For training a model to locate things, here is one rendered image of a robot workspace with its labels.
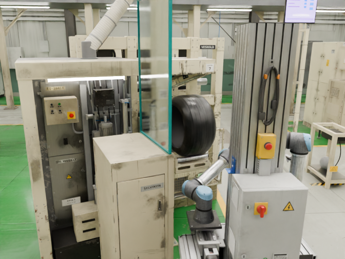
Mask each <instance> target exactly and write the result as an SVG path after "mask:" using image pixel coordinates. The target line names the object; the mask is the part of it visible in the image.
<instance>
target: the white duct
mask: <svg viewBox="0 0 345 259"><path fill-rule="evenodd" d="M133 1H134V0H115V2H114V3H113V4H112V6H111V7H110V8H109V10H108V11H107V12H106V13H105V15H104V16H103V17H102V19H101V20H100V21H99V23H98V24H97V25H96V27H95V28H94V30H93V31H92V32H91V33H90V34H89V36H88V37H87V39H86V40H85V41H91V43H92V44H91V46H90V48H92V49H94V50H97V49H98V47H99V46H100V45H101V44H102V42H103V41H104V39H105V38H106V37H107V36H108V34H109V33H110V31H111V30H112V29H113V27H114V26H115V25H116V23H117V22H118V21H119V19H120V18H121V17H122V15H123V14H124V13H125V11H126V10H127V9H128V8H129V7H130V5H131V4H132V2H133Z"/></svg>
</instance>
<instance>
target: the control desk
mask: <svg viewBox="0 0 345 259"><path fill-rule="evenodd" d="M93 149H94V165H95V179H96V188H97V203H98V218H99V233H100V247H101V259H174V159H175V155H174V153H171V154H168V153H166V152H165V151H164V150H162V149H161V148H160V147H159V146H157V145H156V144H155V143H154V142H152V141H151V140H150V139H148V138H147V137H146V136H145V135H143V134H142V133H141V132H140V133H131V134H122V135H114V136H105V137H96V138H93Z"/></svg>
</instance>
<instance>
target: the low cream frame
mask: <svg viewBox="0 0 345 259"><path fill-rule="evenodd" d="M323 126H330V129H327V128H325V127H323ZM316 128H317V129H319V130H321V131H322V134H321V135H322V136H324V137H326V138H328V146H327V153H326V156H324V157H322V158H321V159H320V164H311V160H312V152H313V145H314V137H315V130H316ZM335 128H337V129H340V130H342V131H344V132H345V127H343V126H341V125H338V124H336V123H334V122H331V123H312V126H311V133H310V135H311V152H309V153H308V156H307V161H306V169H305V172H306V173H309V172H310V171H312V172H313V173H314V174H315V175H317V176H318V177H319V178H320V179H322V180H323V181H324V182H325V186H324V187H325V188H326V189H329V188H330V184H331V183H345V176H344V175H343V174H341V173H340V172H338V171H337V170H338V166H336V165H337V164H338V162H339V160H340V156H341V144H340V141H345V133H343V132H341V131H339V130H337V129H335ZM337 141H339V144H340V156H339V159H338V161H337V163H336V165H335V166H334V158H335V152H336V145H337Z"/></svg>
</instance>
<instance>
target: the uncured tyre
mask: <svg viewBox="0 0 345 259"><path fill-rule="evenodd" d="M215 136H216V119H215V115H214V112H213V109H212V107H211V105H210V104H209V103H208V102H207V100H206V99H205V98H204V97H202V96H201V95H196V94H194V95H180V96H176V97H174V98H172V117H171V148H172V150H173V151H174V152H176V153H177V154H178V155H180V156H184V157H186V156H192V155H199V154H203V153H205V152H207V151H208V150H209V149H210V148H211V146H212V144H213V142H214V140H215Z"/></svg>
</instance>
